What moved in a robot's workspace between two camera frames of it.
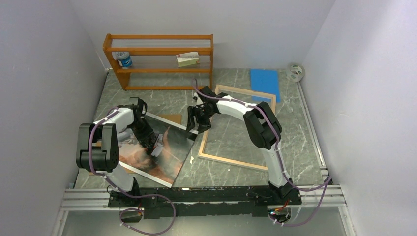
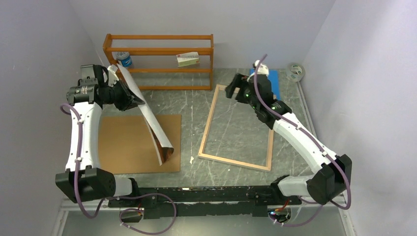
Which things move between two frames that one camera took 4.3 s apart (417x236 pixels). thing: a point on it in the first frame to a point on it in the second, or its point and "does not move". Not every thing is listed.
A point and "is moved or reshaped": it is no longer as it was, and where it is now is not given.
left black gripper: (149, 132) to (130, 100)
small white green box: (188, 59) does not move
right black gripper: (192, 112) to (239, 81)
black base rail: (173, 202) does not move
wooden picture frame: (203, 156) does not move
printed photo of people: (172, 144) is moved or reshaped
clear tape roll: (295, 73) does not move
